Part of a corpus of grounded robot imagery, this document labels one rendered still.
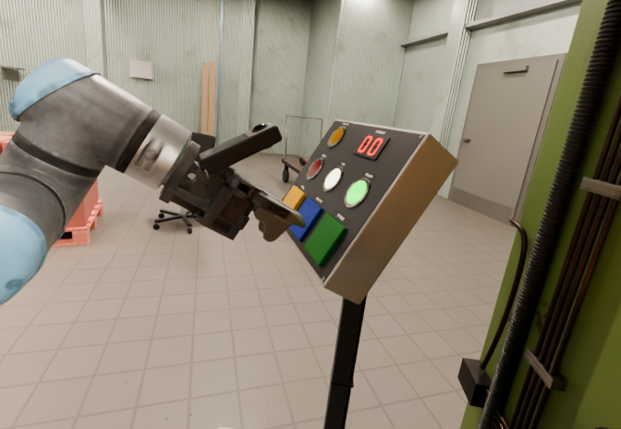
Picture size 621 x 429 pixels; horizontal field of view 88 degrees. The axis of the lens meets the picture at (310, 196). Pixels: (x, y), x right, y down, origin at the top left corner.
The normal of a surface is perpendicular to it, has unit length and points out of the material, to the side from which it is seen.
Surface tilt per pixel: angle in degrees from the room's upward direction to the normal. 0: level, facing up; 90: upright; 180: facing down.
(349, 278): 90
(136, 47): 90
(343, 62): 90
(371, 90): 90
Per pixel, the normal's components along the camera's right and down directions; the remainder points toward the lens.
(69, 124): 0.40, 0.25
